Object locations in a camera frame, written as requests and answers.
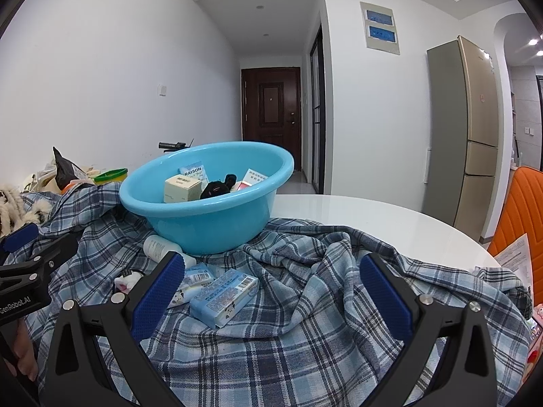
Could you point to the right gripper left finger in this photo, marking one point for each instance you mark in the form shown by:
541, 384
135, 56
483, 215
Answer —
76, 371

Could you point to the yellow green bucket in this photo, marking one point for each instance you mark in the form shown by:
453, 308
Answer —
114, 175

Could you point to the wall electrical panel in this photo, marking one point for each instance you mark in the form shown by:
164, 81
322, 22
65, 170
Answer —
380, 28

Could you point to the black plush toy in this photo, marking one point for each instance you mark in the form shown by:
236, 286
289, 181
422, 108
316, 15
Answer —
218, 188

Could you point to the blue tissue pack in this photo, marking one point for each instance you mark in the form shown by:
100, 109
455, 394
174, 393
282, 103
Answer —
195, 280
217, 304

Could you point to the beige grey refrigerator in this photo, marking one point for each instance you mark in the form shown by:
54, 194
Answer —
464, 136

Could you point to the orange chair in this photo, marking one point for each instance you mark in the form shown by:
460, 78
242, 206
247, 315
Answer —
522, 214

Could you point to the white plastic bottle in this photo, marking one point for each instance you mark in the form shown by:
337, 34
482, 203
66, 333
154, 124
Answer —
156, 247

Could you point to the red white medicine box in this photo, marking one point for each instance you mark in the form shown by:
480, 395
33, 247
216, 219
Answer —
250, 178

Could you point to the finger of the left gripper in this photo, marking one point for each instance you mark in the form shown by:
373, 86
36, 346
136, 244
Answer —
47, 260
17, 239

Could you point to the dark brown door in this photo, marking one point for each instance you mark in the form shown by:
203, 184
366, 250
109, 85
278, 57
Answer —
271, 108

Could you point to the blue plaid shirt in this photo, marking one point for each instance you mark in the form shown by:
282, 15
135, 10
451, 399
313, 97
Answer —
312, 335

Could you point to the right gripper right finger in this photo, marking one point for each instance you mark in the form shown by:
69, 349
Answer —
465, 373

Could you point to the white light switch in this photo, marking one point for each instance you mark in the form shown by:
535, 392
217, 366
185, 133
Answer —
162, 90

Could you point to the person left hand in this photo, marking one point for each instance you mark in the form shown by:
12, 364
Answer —
23, 350

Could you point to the orange package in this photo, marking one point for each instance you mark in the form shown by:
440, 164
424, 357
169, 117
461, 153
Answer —
77, 183

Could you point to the black bicycle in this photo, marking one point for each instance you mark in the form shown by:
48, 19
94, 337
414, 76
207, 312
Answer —
169, 147

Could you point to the black snack bag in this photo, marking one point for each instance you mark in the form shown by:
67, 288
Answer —
66, 171

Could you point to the cream cardboard box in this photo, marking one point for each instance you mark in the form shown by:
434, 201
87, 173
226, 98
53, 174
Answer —
182, 188

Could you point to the blue white Haison box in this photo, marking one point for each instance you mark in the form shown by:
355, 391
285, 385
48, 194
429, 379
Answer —
195, 170

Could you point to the blue plastic basin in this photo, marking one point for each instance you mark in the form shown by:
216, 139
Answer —
212, 225

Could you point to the paper leaflet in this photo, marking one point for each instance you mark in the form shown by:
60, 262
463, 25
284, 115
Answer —
516, 257

